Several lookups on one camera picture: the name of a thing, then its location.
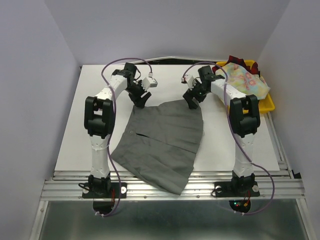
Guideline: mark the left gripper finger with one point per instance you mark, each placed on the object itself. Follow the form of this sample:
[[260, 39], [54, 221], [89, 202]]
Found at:
[[143, 99], [136, 100]]

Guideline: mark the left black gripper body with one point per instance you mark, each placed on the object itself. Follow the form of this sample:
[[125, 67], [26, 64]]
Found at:
[[136, 90]]

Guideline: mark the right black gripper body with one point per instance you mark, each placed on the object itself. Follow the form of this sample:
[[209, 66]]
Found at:
[[198, 92]]

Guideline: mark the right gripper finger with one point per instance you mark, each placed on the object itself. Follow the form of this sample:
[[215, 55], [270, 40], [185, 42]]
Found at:
[[188, 98], [193, 104]]

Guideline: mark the grey pleated skirt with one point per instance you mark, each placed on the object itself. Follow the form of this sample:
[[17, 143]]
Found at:
[[160, 143]]

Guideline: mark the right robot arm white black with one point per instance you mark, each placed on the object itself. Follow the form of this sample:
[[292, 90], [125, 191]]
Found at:
[[243, 117]]

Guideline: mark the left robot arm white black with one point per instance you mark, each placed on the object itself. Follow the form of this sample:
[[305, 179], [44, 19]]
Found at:
[[99, 121]]

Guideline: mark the pastel floral skirt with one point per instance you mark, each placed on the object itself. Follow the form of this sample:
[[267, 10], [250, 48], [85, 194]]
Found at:
[[246, 82]]

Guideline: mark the red black plaid skirt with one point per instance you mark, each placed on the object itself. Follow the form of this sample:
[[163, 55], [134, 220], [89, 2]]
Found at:
[[250, 63]]

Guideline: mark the yellow plastic tray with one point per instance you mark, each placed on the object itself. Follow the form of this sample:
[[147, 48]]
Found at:
[[265, 105]]

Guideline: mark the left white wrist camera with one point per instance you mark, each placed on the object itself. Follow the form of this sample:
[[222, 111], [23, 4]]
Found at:
[[149, 82]]

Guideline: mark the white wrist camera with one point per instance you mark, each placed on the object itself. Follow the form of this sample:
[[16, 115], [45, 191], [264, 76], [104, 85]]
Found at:
[[189, 80], [149, 82]]

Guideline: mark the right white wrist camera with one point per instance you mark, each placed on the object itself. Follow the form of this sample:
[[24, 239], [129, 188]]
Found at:
[[189, 80]]

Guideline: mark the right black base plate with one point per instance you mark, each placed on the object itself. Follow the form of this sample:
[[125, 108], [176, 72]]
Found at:
[[226, 189]]

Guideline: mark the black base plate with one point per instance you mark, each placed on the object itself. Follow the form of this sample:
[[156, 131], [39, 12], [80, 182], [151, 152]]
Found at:
[[226, 189], [115, 192]]

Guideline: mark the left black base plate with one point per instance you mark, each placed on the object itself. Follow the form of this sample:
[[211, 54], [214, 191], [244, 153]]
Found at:
[[115, 192]]

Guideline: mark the aluminium rail frame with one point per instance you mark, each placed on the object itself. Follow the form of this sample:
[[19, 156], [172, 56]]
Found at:
[[279, 213]]

